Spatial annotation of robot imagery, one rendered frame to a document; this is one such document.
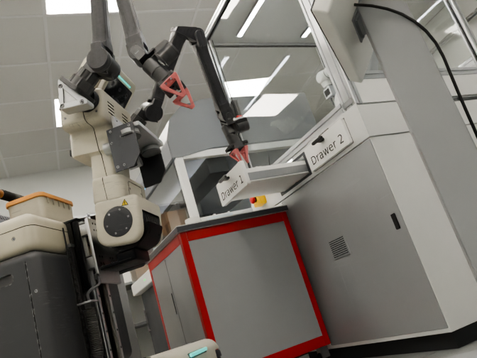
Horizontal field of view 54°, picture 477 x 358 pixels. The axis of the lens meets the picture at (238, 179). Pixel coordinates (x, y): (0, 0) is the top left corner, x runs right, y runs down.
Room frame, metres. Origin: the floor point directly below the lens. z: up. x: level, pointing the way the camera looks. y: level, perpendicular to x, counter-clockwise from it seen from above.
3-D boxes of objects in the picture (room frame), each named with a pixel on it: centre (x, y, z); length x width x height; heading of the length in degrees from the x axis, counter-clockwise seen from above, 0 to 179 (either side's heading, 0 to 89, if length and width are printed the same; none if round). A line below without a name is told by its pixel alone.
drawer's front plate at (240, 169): (2.02, 0.03, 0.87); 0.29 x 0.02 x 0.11; 29
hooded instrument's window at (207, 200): (3.84, 0.29, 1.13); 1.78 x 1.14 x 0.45; 29
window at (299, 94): (2.16, -0.29, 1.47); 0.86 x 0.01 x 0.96; 29
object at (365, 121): (2.38, -0.69, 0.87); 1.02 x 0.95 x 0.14; 29
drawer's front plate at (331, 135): (1.90, -0.40, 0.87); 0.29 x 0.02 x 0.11; 29
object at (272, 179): (2.12, -0.15, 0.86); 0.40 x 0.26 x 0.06; 119
